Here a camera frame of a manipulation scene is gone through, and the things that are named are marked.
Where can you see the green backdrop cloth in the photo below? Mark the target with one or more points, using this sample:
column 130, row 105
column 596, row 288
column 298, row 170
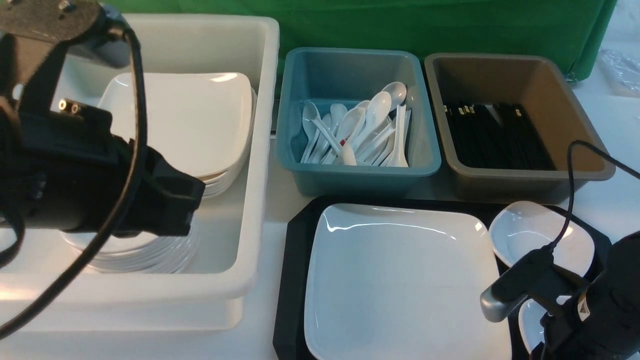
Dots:
column 568, row 32

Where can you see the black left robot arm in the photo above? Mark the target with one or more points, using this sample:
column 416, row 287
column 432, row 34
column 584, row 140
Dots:
column 38, row 36

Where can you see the white ceramic soup spoon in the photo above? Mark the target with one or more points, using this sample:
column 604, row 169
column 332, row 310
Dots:
column 373, row 117

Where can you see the large white plastic tub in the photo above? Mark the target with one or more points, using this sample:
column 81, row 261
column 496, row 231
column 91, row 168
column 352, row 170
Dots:
column 209, row 293

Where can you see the pile of white spoons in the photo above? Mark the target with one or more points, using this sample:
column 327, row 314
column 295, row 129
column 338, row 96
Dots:
column 373, row 133

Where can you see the small white dish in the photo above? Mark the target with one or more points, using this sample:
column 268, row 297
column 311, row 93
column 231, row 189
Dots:
column 523, row 226
column 529, row 323

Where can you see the teal plastic bin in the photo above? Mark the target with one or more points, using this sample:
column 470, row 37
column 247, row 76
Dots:
column 326, row 76

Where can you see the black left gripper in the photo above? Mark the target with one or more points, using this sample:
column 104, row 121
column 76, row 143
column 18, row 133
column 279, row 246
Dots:
column 65, row 170

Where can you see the clear plastic sheet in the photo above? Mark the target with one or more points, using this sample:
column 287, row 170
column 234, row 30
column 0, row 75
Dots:
column 621, row 71

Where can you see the large white square plate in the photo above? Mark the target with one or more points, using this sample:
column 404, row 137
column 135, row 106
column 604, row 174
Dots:
column 400, row 284

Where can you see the stack of small white bowls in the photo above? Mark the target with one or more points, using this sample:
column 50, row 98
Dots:
column 147, row 253

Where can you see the pile of black chopsticks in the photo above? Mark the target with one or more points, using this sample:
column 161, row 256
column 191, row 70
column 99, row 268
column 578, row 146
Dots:
column 496, row 136

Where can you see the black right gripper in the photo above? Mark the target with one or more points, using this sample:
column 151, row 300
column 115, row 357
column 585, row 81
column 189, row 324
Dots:
column 583, row 320

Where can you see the brown plastic bin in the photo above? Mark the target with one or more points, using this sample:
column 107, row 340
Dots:
column 532, row 81

